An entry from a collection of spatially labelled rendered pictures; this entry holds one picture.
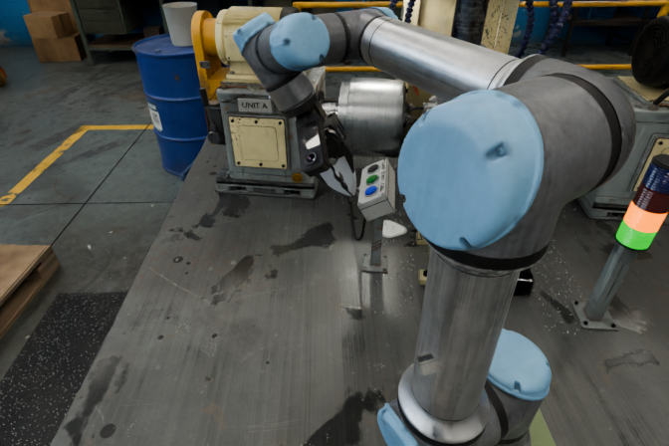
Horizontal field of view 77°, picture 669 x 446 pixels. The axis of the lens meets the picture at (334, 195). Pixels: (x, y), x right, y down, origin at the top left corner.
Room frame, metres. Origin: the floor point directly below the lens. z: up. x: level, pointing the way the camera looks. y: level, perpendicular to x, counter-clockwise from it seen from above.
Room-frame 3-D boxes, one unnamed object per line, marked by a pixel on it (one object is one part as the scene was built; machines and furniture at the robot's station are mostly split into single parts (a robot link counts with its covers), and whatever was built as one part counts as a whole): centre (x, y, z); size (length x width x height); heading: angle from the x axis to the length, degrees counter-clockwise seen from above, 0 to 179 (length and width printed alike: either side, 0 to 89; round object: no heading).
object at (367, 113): (1.27, -0.07, 1.04); 0.37 x 0.25 x 0.25; 83
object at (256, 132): (1.31, 0.21, 0.99); 0.35 x 0.31 x 0.37; 83
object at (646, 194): (0.66, -0.61, 1.14); 0.06 x 0.06 x 0.04
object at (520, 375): (0.38, -0.25, 1.00); 0.13 x 0.12 x 0.14; 122
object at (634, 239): (0.66, -0.61, 1.05); 0.06 x 0.06 x 0.04
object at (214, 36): (1.28, 0.25, 1.16); 0.33 x 0.26 x 0.42; 83
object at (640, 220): (0.66, -0.61, 1.10); 0.06 x 0.06 x 0.04
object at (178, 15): (2.92, 1.01, 0.99); 0.24 x 0.22 x 0.24; 92
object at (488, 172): (0.31, -0.14, 1.20); 0.15 x 0.12 x 0.55; 122
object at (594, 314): (0.66, -0.61, 1.01); 0.08 x 0.08 x 0.42; 83
